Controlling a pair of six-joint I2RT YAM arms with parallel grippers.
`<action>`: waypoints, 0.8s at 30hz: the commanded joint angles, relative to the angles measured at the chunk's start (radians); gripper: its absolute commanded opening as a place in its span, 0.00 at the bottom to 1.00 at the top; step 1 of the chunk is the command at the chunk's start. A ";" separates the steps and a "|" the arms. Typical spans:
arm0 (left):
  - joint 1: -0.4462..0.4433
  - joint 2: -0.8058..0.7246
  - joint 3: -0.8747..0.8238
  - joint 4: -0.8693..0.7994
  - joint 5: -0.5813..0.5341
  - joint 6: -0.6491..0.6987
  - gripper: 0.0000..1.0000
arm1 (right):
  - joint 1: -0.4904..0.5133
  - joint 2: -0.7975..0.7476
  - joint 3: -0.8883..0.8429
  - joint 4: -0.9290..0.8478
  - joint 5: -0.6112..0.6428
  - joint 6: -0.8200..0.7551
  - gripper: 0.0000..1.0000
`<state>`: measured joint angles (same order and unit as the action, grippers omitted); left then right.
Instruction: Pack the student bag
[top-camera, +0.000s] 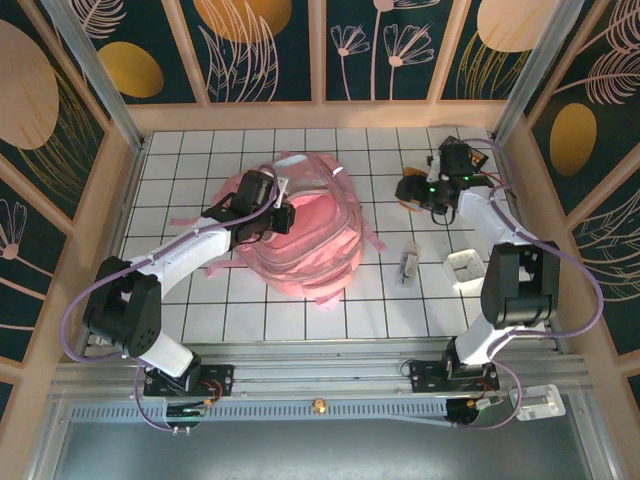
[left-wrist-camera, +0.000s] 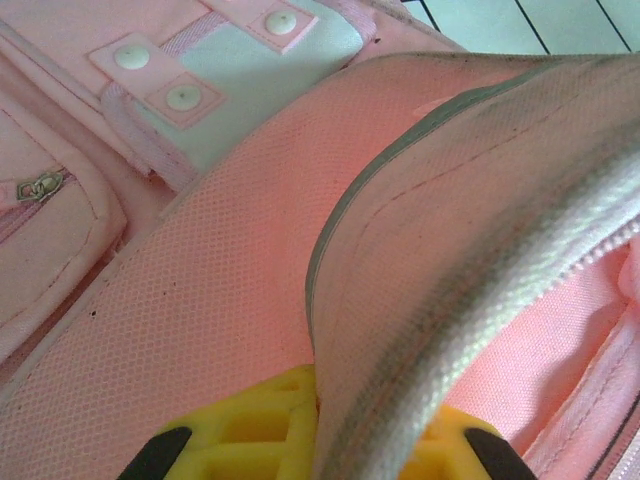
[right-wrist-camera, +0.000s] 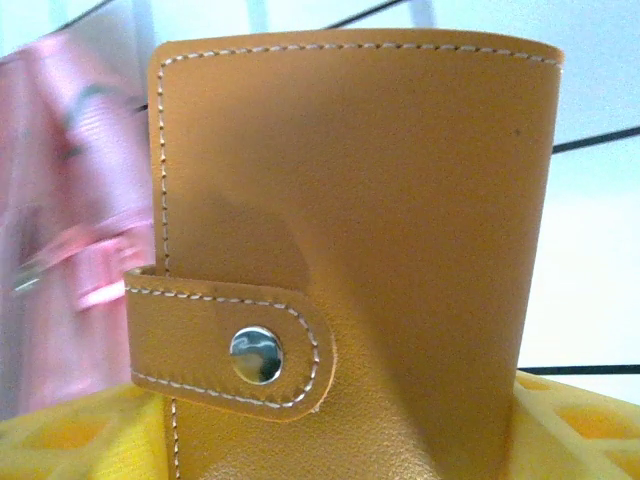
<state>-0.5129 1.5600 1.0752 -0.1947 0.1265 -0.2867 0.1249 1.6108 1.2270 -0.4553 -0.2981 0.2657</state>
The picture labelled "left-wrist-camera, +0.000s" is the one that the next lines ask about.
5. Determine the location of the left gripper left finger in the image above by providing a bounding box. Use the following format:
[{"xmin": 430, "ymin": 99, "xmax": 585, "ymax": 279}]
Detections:
[{"xmin": 117, "ymin": 363, "xmax": 319, "ymax": 480}]

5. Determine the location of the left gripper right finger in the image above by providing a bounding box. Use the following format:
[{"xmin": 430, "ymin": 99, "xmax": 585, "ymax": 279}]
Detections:
[{"xmin": 399, "ymin": 404, "xmax": 539, "ymax": 480}]

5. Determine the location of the pink backpack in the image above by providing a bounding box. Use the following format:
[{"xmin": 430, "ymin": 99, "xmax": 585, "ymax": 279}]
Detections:
[{"xmin": 0, "ymin": 0, "xmax": 640, "ymax": 480}]

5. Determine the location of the white grid pattern mat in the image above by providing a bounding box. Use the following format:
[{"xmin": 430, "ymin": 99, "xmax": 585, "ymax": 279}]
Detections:
[{"xmin": 402, "ymin": 0, "xmax": 640, "ymax": 56}]

